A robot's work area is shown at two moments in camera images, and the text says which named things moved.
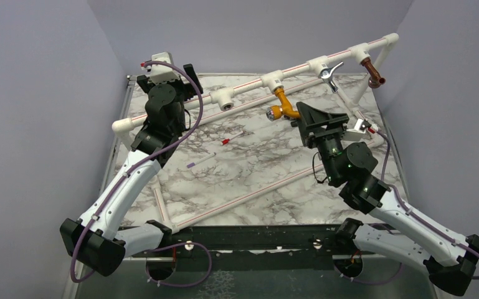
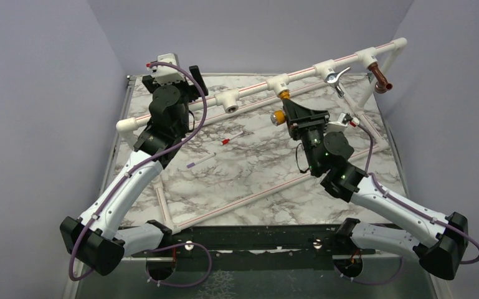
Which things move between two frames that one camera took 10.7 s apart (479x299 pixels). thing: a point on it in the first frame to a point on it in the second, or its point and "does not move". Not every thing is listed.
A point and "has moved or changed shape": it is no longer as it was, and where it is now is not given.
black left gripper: [192, 78] does not move
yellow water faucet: [276, 111] has moved or changed shape
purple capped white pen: [191, 164] does not move
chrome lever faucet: [326, 75] to [332, 79]
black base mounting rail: [285, 242] does not move
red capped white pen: [225, 141] does not move
